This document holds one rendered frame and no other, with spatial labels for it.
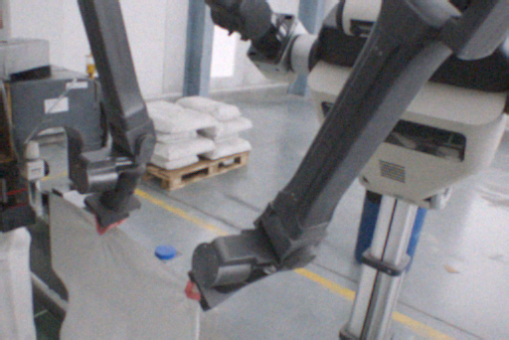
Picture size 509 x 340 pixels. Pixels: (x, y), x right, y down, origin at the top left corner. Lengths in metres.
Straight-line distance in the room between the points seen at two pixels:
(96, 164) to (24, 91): 0.30
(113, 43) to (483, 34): 0.53
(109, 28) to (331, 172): 0.41
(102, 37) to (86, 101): 0.40
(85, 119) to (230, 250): 0.64
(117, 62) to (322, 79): 0.43
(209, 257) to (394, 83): 0.32
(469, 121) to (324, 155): 0.42
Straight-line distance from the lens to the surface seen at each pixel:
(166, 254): 1.26
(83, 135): 1.09
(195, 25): 6.96
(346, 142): 0.42
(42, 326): 1.80
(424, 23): 0.34
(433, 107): 0.84
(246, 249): 0.56
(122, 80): 0.73
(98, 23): 0.69
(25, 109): 1.01
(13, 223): 1.08
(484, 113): 0.83
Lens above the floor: 1.51
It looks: 19 degrees down
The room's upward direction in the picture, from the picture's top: 7 degrees clockwise
